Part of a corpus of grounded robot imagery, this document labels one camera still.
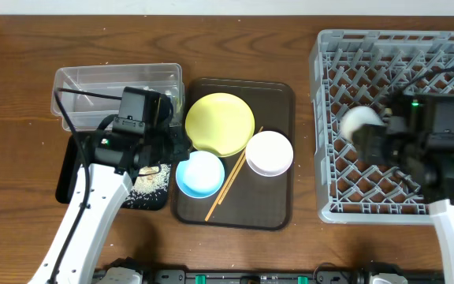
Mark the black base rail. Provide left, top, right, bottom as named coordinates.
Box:
left=92, top=258, right=445, bottom=284

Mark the grey dishwasher rack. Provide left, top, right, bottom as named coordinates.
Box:
left=309, top=29, right=454, bottom=225

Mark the rice food waste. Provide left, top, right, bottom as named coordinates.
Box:
left=122, top=164, right=171, bottom=211

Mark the blue bowl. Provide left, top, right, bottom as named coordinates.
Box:
left=175, top=151, right=225, bottom=199

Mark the dark brown tray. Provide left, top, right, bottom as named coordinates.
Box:
left=171, top=78, right=295, bottom=231

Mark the pink bowl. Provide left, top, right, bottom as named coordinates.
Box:
left=245, top=131, right=293, bottom=177

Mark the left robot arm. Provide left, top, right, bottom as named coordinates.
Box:
left=31, top=88, right=190, bottom=283

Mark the small white green cup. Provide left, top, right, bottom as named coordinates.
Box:
left=340, top=106, right=385, bottom=143

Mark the black plastic bin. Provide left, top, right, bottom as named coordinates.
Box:
left=55, top=136, right=172, bottom=211

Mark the wooden chopstick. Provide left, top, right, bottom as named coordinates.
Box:
left=216, top=148, right=247, bottom=204
left=205, top=150, right=246, bottom=222

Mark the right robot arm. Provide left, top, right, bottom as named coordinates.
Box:
left=340, top=94, right=454, bottom=283

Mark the clear plastic bin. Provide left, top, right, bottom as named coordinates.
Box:
left=54, top=63, right=185, bottom=132

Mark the yellow plate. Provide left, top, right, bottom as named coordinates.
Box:
left=185, top=92, right=255, bottom=157

